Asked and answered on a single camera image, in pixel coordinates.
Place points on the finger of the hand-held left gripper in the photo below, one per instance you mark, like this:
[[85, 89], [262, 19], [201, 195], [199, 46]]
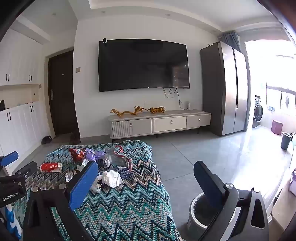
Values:
[[27, 168], [9, 158]]

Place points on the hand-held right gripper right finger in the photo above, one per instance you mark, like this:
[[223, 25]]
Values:
[[208, 183]]

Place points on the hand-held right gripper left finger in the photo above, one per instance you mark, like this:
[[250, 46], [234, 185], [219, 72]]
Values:
[[84, 183]]

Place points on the red and white paper cup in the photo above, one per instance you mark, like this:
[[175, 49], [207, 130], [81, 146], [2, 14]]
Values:
[[49, 167]]

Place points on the purple wrapper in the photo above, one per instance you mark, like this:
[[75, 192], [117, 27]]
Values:
[[94, 154]]

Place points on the person's left hand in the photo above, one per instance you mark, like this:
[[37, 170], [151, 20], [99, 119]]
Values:
[[11, 220]]

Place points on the small silver foil piece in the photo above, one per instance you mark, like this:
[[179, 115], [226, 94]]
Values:
[[69, 177]]

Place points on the crumpled white wrapper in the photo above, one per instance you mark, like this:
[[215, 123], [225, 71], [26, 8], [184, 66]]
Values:
[[112, 178]]

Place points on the red snack wrapper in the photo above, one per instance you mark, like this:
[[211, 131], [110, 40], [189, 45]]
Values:
[[77, 154]]

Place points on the dark shoes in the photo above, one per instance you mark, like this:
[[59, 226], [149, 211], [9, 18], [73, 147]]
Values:
[[47, 139]]

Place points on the white floor cabinets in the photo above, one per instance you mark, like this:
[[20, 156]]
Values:
[[25, 127]]

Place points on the dark blue small carton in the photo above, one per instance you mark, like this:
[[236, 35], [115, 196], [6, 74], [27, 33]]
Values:
[[124, 172]]

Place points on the zigzag knitted blanket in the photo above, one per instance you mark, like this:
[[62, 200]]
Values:
[[129, 208]]

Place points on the white television console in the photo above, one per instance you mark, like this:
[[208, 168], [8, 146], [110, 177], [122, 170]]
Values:
[[159, 124]]

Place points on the white router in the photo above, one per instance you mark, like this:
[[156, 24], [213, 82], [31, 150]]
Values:
[[189, 106]]

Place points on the dark brown door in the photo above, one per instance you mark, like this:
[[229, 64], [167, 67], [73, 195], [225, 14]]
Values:
[[62, 97]]

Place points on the beige coffee table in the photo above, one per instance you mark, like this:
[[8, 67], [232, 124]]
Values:
[[283, 215]]

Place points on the golden dragon figurine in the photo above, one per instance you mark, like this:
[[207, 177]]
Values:
[[126, 112]]

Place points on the grey washing machine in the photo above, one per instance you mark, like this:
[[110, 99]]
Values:
[[257, 113]]

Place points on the dark bucket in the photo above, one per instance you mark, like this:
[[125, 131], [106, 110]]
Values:
[[286, 141]]

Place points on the purple stool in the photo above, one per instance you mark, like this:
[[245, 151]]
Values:
[[277, 127]]

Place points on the golden tiger figurine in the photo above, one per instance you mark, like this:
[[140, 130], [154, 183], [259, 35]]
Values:
[[157, 110]]

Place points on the grey steel refrigerator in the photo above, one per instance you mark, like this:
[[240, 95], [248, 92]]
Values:
[[222, 92]]

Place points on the grey curtain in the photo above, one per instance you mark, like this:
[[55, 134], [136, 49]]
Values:
[[231, 38]]

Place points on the white wall cabinets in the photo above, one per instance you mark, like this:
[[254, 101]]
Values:
[[18, 62]]

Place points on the black wall television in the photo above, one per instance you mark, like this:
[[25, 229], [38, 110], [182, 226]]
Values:
[[143, 64]]

